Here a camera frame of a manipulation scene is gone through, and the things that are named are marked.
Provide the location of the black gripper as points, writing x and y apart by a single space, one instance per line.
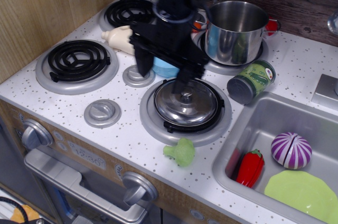
171 43

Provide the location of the steel pot lid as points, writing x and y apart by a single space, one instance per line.
196 104

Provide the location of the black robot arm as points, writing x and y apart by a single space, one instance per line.
178 11

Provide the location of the stainless steel pot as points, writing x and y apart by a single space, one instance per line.
234 32

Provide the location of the light blue plastic bowl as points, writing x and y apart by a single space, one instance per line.
164 69

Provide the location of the grey stovetop knob middle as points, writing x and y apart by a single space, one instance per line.
133 78

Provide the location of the grey stovetop knob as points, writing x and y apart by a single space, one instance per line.
102 113
200 17
133 78

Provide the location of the orange toy carrot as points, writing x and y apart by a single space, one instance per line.
197 27

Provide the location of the cream toy bottle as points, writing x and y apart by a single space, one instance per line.
119 38

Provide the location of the grey stovetop knob back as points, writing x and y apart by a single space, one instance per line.
200 17

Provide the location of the front right black burner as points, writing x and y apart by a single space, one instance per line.
170 134

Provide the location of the black burner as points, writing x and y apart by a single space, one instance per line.
170 134
126 12
76 67

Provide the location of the back left black burner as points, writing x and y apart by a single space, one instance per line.
126 12

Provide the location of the grey stovetop knob front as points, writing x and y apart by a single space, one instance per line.
102 113

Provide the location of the green peas can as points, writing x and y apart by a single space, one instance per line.
251 81

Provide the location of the green toy broccoli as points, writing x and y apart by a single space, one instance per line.
183 152

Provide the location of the front left black burner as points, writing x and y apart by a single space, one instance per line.
76 67

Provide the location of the silver sink basin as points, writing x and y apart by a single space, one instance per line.
256 127

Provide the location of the red toy cup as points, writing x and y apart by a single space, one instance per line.
272 27

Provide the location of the oven clock display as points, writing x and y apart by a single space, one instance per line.
87 155

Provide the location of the right oven dial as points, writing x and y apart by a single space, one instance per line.
137 188

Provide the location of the oven dial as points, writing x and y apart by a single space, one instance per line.
137 188
35 135

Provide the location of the red toy pepper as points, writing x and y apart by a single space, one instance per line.
250 168

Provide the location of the purple toy onion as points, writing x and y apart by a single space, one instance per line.
291 150

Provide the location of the left oven dial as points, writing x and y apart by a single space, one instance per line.
35 135

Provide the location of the silver faucet base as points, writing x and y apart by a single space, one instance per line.
325 93

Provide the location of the chrome faucet spout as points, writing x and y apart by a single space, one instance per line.
332 23

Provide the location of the light green plate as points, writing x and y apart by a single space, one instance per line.
304 192

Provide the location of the orange yellow object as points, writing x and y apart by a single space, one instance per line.
18 217

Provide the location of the silver oven door handle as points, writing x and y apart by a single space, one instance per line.
68 181

